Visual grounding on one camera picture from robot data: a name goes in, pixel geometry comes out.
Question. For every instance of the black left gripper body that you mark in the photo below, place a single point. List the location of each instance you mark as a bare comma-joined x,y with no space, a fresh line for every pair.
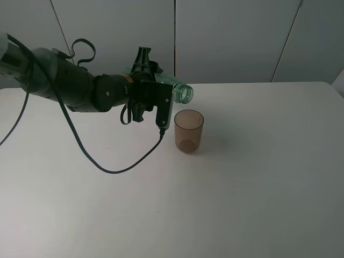
140,92

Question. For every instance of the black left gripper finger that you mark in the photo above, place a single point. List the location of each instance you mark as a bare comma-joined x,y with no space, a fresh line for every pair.
138,114
142,62

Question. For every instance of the green transparent plastic bottle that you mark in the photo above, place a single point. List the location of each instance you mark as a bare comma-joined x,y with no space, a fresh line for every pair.
183,93

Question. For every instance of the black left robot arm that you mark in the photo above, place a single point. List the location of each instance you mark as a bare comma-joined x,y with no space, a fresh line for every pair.
47,74

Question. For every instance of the pink translucent plastic cup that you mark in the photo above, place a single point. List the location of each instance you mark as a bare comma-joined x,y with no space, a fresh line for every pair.
188,130

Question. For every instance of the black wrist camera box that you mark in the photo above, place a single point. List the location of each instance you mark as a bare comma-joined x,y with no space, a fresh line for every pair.
161,96

